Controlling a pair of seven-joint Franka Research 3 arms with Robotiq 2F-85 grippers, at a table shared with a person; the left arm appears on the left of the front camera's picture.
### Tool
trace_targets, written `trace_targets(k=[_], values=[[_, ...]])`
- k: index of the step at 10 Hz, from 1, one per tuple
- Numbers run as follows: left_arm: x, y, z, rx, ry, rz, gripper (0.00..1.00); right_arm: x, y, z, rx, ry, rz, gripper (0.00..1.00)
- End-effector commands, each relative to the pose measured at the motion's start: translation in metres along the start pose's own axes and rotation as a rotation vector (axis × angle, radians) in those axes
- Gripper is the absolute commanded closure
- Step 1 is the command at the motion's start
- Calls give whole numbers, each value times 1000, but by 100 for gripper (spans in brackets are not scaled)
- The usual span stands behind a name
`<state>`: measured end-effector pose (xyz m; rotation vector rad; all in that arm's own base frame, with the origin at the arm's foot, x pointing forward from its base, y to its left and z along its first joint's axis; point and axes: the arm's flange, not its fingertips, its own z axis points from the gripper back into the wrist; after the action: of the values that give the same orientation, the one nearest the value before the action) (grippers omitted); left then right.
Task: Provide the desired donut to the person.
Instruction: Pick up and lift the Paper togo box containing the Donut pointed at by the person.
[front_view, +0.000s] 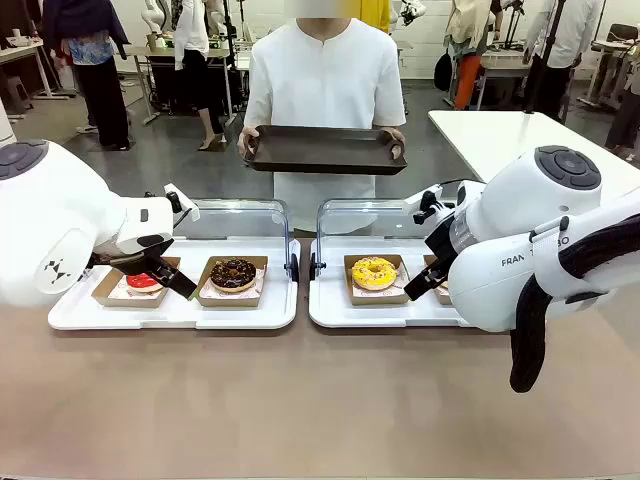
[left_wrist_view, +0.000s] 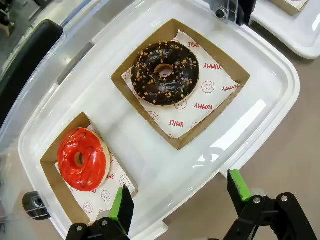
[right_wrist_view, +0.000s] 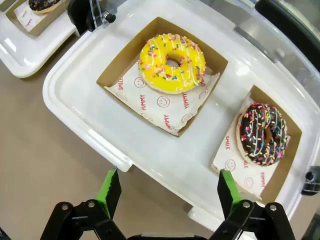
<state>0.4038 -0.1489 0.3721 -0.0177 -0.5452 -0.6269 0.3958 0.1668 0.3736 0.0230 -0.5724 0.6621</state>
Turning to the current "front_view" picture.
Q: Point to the white display tray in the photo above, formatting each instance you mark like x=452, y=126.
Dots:
x=330, y=280
x=240, y=317

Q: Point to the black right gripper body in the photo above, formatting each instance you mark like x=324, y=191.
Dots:
x=442, y=240

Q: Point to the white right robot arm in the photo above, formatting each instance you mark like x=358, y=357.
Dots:
x=500, y=280

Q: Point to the person in white shirt, black trousers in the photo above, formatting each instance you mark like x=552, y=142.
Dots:
x=570, y=40

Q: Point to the clear plastic display lid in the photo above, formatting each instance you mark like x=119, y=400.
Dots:
x=250, y=220
x=360, y=220

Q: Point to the cardboard box of chocolate donut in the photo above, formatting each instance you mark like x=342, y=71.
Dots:
x=250, y=299

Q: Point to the black stand pole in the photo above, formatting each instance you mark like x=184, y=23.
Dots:
x=547, y=50

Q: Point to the cardboard box of red donut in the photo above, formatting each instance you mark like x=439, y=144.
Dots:
x=115, y=295

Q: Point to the person in white blouse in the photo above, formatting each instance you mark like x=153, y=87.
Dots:
x=197, y=60

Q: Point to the cardboard box of yellow donut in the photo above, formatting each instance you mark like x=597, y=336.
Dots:
x=380, y=298

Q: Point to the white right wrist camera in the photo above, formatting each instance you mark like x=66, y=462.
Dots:
x=425, y=196

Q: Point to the person in grey trousers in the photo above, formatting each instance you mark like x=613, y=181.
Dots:
x=625, y=115

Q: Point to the person in yellow shirt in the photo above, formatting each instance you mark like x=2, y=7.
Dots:
x=375, y=15

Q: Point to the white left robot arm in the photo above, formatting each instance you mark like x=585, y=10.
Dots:
x=50, y=215

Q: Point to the person's right hand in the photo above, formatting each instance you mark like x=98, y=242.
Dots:
x=246, y=140

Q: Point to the person in dark jacket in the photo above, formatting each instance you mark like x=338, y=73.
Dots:
x=97, y=75

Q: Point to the black hanging bag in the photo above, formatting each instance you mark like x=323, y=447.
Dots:
x=442, y=72

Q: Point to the figure with orange trousers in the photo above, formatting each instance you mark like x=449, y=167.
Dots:
x=470, y=60

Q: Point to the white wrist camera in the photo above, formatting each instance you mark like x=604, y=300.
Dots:
x=425, y=196
x=186, y=202

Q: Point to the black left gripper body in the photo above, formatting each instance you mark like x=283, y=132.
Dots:
x=150, y=255

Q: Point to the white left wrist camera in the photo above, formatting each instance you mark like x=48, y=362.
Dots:
x=186, y=202

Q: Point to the red glazed donut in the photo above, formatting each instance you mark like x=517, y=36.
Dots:
x=142, y=284

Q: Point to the dark brown serving tray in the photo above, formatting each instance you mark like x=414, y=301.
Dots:
x=325, y=150

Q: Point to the person's left hand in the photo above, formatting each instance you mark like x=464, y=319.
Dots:
x=401, y=141

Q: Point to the white cylindrical column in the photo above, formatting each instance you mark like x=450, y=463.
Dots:
x=5, y=120

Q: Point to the yellow sprinkled donut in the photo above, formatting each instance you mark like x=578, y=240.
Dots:
x=375, y=274

